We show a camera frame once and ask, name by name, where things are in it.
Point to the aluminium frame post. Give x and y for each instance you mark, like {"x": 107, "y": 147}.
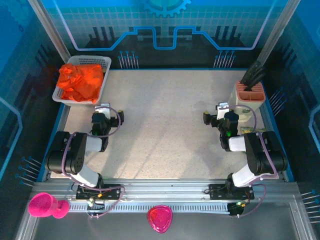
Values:
{"x": 277, "y": 32}
{"x": 50, "y": 30}

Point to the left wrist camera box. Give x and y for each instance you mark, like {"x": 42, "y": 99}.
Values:
{"x": 103, "y": 110}

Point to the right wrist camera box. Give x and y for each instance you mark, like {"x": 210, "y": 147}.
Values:
{"x": 222, "y": 110}

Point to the pink heart-shaped bowl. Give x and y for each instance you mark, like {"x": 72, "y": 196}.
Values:
{"x": 160, "y": 218}

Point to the orange t-shirt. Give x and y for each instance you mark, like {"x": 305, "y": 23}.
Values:
{"x": 82, "y": 82}

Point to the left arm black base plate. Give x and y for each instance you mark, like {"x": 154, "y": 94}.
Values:
{"x": 112, "y": 192}

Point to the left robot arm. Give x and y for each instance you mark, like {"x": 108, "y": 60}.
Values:
{"x": 75, "y": 155}

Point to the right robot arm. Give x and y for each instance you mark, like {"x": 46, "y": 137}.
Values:
{"x": 262, "y": 155}

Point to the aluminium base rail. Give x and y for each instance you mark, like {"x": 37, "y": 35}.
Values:
{"x": 165, "y": 186}

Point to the white plastic basket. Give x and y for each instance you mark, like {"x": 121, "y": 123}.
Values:
{"x": 98, "y": 61}

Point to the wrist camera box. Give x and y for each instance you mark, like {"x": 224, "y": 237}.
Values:
{"x": 103, "y": 110}
{"x": 222, "y": 110}

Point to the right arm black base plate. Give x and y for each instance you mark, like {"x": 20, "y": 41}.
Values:
{"x": 216, "y": 191}

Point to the black controller board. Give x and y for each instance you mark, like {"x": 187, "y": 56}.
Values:
{"x": 96, "y": 203}
{"x": 237, "y": 208}

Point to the pink goblet cup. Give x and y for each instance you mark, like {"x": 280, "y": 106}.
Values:
{"x": 43, "y": 205}

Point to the white knife block pink top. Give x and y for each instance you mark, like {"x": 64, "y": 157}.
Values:
{"x": 251, "y": 98}

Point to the green snack packet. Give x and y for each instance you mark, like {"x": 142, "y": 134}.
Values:
{"x": 250, "y": 129}

